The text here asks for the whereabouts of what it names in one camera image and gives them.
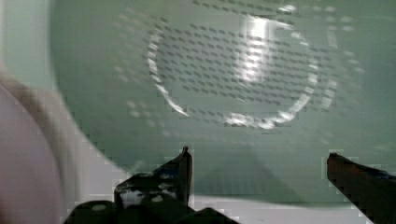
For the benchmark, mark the lilac round plate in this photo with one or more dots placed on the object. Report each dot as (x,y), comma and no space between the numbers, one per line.
(32,189)

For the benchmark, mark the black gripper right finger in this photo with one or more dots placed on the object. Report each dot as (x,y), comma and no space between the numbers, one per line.
(371,190)

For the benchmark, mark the mint green plastic strainer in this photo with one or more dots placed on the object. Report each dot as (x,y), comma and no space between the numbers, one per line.
(260,91)

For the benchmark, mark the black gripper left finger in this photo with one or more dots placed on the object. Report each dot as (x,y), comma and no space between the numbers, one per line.
(158,197)

